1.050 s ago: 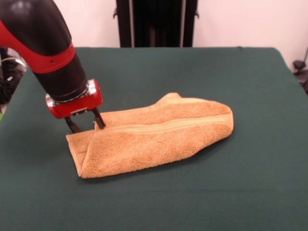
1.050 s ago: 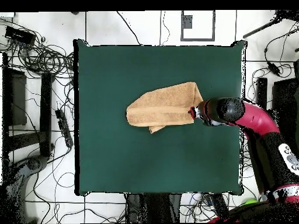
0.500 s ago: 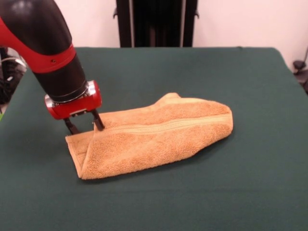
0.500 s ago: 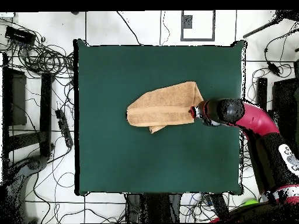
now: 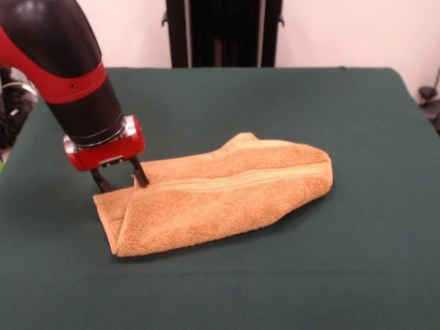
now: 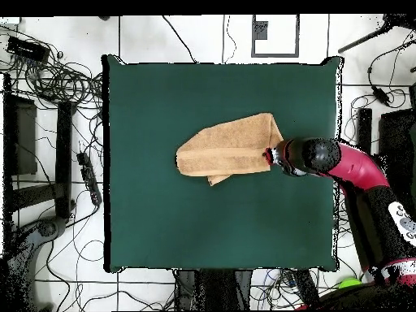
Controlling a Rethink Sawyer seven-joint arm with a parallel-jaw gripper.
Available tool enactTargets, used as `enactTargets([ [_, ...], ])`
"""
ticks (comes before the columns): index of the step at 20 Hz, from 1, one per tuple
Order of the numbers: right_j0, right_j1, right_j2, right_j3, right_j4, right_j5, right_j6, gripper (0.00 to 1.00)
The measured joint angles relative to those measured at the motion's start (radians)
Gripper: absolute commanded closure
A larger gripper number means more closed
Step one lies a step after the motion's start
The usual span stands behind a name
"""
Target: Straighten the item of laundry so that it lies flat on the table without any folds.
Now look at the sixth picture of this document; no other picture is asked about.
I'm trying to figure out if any orange-tan terry towel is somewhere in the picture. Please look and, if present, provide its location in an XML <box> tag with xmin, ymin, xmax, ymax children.
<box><xmin>175</xmin><ymin>112</ymin><xmax>284</xmax><ymax>187</ymax></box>

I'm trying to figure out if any dark green table cloth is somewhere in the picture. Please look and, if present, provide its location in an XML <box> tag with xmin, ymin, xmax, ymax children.
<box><xmin>102</xmin><ymin>54</ymin><xmax>345</xmax><ymax>273</ymax></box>

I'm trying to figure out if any black power adapter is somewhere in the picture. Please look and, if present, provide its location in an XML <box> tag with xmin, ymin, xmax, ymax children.
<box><xmin>370</xmin><ymin>84</ymin><xmax>392</xmax><ymax>107</ymax></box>

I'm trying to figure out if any black rectangular floor device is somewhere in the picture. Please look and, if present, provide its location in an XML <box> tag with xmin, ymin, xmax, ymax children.
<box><xmin>285</xmin><ymin>268</ymin><xmax>321</xmax><ymax>308</ymax></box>

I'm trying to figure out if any black tripod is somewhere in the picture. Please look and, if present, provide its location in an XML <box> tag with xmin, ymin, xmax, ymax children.
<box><xmin>337</xmin><ymin>13</ymin><xmax>416</xmax><ymax>54</ymax></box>

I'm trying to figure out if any bright green ball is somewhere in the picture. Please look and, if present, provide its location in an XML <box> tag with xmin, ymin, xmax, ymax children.
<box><xmin>338</xmin><ymin>276</ymin><xmax>363</xmax><ymax>289</ymax></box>

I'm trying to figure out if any black power strip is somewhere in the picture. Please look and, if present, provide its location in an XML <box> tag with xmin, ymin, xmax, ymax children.
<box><xmin>76</xmin><ymin>151</ymin><xmax>103</xmax><ymax>206</ymax></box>

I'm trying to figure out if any dark tripod base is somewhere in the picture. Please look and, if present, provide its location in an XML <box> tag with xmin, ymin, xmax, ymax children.
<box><xmin>0</xmin><ymin>216</ymin><xmax>67</xmax><ymax>311</ymax></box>

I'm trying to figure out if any black electronics box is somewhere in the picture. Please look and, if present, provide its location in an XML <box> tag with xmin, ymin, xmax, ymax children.
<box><xmin>6</xmin><ymin>35</ymin><xmax>51</xmax><ymax>63</ymax></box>

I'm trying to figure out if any black metal frame stand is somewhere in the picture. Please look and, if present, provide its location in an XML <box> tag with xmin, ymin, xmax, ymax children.
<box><xmin>2</xmin><ymin>73</ymin><xmax>76</xmax><ymax>228</ymax></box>
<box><xmin>355</xmin><ymin>107</ymin><xmax>416</xmax><ymax>209</ymax></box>

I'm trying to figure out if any grey square floor frame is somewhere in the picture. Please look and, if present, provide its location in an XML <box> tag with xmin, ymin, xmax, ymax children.
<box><xmin>250</xmin><ymin>14</ymin><xmax>301</xmax><ymax>59</ymax></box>

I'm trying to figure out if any black robot pedestal stand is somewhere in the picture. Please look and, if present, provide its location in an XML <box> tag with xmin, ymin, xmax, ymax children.
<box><xmin>175</xmin><ymin>268</ymin><xmax>253</xmax><ymax>311</ymax></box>

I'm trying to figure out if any black floor cable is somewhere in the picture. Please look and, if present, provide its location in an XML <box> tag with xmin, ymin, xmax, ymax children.
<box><xmin>161</xmin><ymin>14</ymin><xmax>198</xmax><ymax>63</ymax></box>

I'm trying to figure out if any black cable tangle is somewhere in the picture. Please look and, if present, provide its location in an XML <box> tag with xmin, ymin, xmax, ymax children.
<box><xmin>0</xmin><ymin>25</ymin><xmax>104</xmax><ymax>111</ymax></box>

